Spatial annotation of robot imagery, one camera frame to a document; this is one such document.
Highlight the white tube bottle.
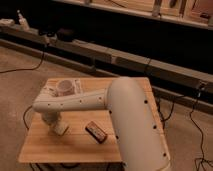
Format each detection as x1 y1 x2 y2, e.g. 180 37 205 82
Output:
74 79 83 94

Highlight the wooden table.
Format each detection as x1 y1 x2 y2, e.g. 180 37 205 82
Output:
19 77 169 163

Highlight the black floor cable right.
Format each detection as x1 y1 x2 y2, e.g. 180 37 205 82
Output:
189 89 213 171

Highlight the white spray bottle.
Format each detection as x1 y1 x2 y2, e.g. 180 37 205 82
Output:
17 11 30 31

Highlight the black floor cable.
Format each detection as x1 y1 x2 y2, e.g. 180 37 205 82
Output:
0 49 46 76
189 89 213 171

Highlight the white cup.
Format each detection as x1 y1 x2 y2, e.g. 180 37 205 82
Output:
56 80 75 96

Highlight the black device on ledge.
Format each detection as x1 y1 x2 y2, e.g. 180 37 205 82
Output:
56 28 75 42

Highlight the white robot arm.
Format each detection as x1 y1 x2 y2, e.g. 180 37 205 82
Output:
33 77 172 171

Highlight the black floor cable left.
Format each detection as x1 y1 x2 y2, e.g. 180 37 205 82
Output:
0 49 46 76

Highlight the dark brown rectangular box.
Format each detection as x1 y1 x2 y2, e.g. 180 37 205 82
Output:
85 121 107 144

